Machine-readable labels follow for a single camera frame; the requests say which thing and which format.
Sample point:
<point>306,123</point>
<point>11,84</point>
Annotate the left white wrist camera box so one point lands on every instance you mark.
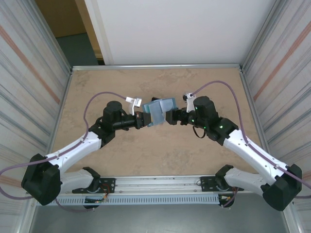
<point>133,104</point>

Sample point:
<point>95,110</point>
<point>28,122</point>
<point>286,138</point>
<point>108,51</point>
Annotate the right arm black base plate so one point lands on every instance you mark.
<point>206,184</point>

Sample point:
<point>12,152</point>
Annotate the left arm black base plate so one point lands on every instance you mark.
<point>110,185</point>

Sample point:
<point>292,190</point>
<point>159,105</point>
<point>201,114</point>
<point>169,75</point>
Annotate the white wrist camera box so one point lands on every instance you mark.
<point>133,104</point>
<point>189,102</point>

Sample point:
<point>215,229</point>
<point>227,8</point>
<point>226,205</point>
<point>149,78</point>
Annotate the blue card holder wallet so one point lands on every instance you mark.
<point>158,111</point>

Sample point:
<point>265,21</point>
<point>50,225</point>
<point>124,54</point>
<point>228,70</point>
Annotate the aluminium table side rail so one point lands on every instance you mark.
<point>64,97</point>
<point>249,97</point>

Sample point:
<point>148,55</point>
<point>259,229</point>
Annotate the long aluminium mounting rail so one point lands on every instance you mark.
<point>158,182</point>

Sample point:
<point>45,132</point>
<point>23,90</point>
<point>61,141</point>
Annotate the green circuit board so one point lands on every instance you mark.
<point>94,200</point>

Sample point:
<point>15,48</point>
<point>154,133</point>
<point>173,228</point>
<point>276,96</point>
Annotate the aluminium table edge rail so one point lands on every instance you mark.
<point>158,66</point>

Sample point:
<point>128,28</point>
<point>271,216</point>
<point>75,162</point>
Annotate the aluminium upright post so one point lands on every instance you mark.
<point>262,31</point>
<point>47,31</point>

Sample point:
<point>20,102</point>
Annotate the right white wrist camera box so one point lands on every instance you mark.
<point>189,102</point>

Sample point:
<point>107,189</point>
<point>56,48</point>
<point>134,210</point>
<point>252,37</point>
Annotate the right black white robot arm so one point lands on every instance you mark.
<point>252,153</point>

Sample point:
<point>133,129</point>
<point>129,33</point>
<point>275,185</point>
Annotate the tan wooden door jamb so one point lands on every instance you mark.
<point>88,24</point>

